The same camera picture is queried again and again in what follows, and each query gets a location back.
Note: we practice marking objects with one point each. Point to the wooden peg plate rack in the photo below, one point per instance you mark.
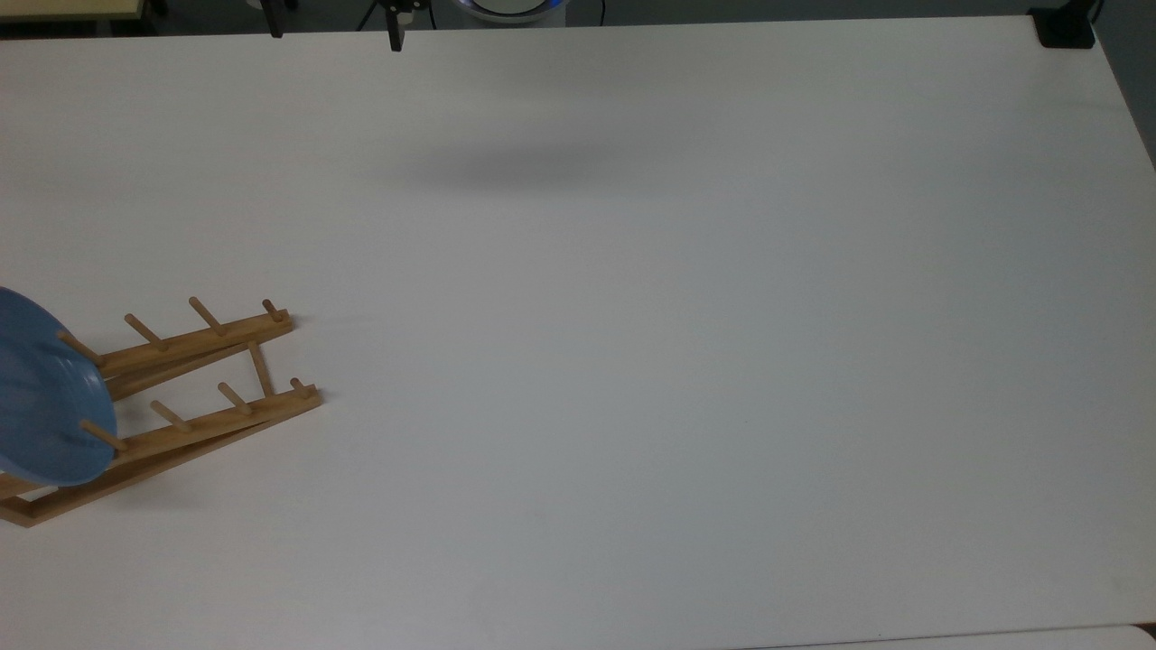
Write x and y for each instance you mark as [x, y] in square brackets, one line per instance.
[208, 420]

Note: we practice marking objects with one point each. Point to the blue round plate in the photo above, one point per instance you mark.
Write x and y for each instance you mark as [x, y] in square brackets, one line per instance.
[50, 397]

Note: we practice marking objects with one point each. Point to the light wooden desk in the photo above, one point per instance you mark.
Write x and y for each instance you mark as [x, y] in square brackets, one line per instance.
[63, 8]

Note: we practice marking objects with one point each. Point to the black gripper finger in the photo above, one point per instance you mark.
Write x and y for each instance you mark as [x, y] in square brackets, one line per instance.
[276, 20]
[395, 32]

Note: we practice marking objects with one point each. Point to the black clamp block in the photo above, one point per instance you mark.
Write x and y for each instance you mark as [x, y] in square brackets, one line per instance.
[1064, 29]

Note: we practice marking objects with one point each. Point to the black Franka gripper body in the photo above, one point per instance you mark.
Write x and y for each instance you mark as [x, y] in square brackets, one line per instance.
[402, 4]

